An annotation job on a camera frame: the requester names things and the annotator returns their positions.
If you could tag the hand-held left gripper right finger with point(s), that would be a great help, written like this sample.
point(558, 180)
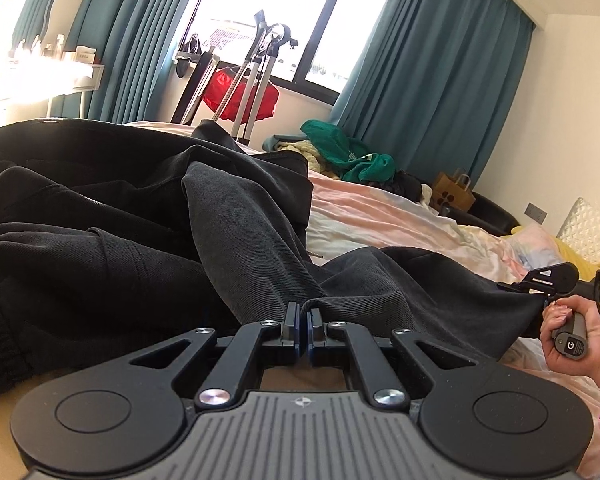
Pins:
point(312, 332)

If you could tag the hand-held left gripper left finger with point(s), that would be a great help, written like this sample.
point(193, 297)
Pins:
point(293, 327)

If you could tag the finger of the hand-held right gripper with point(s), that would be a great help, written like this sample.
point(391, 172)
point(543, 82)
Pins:
point(542, 280)

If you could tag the black pants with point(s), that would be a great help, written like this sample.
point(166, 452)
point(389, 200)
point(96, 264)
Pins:
point(130, 220)

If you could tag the dark clothes heap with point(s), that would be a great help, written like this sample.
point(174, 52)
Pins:
point(405, 187)

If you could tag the person's right hand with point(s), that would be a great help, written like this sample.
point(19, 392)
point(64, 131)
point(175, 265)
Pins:
point(587, 365)

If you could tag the yellow pillow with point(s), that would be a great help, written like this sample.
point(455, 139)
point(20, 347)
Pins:
point(580, 257)

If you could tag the white quilted headboard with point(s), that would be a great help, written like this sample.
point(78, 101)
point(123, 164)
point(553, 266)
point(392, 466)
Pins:
point(587, 230)

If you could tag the brown paper bag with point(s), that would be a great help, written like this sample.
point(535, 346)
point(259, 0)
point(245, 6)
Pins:
point(452, 192)

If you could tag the pastel bed blanket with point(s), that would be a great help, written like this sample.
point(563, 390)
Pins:
point(380, 215)

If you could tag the white cloth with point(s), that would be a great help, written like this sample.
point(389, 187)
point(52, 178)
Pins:
point(426, 195)

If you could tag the cream knit sweater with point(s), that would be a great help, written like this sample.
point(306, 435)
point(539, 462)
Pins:
point(305, 152)

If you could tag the teal curtain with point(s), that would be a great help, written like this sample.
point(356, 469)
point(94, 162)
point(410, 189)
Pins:
point(130, 35)
point(430, 70)

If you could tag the red cloth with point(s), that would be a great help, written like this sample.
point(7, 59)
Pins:
point(220, 90)

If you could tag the garment steamer stand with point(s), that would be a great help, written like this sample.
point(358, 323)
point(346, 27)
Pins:
point(260, 60)

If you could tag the black framed window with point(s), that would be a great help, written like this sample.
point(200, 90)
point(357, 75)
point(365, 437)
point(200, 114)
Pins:
point(300, 10)

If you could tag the white tissue box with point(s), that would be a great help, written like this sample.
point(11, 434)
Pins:
point(80, 56)

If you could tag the white vanity table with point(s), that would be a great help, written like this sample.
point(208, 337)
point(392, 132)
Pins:
point(25, 80)

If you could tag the row of cosmetic bottles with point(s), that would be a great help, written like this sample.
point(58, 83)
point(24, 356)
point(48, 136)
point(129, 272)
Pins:
point(40, 47)

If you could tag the grey wall socket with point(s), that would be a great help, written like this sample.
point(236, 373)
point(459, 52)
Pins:
point(536, 213)

